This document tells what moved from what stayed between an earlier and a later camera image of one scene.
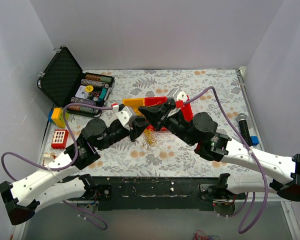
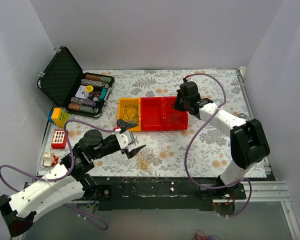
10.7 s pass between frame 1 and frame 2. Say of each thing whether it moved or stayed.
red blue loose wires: stayed
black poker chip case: stayed
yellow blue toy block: stayed
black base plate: stayed
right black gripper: moved
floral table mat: stayed
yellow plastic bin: moved
